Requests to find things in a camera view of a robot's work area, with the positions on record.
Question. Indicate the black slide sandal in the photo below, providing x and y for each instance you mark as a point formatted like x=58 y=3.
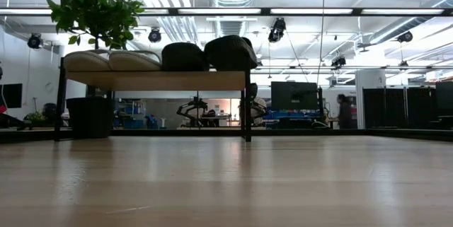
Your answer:
x=184 y=58
x=230 y=54

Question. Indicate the wooden shelf black metal legs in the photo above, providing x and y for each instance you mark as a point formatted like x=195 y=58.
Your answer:
x=155 y=81

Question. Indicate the grey slide sandal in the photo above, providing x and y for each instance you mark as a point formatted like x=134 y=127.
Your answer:
x=86 y=61
x=134 y=61

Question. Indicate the black background robot arm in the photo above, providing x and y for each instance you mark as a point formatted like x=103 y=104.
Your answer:
x=193 y=106

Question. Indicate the person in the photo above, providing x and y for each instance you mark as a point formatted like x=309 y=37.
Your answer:
x=345 y=113
x=259 y=108
x=212 y=114

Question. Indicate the large black background screen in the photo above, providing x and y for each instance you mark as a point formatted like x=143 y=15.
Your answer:
x=293 y=95

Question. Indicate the black ceiling spotlight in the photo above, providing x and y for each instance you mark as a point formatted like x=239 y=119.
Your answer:
x=405 y=36
x=338 y=62
x=34 y=41
x=154 y=36
x=276 y=30

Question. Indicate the white pillar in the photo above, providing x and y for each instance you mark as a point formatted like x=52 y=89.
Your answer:
x=369 y=96

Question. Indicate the black partition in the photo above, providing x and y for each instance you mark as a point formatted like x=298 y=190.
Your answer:
x=396 y=106

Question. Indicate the small green plant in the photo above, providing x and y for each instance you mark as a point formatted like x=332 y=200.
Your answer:
x=35 y=118

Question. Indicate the red bar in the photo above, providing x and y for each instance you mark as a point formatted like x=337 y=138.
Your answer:
x=3 y=109

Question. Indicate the black aluminium rig frame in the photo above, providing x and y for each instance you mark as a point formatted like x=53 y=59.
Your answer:
x=354 y=133

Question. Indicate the black wall screen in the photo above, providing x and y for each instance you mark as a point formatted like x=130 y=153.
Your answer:
x=12 y=95

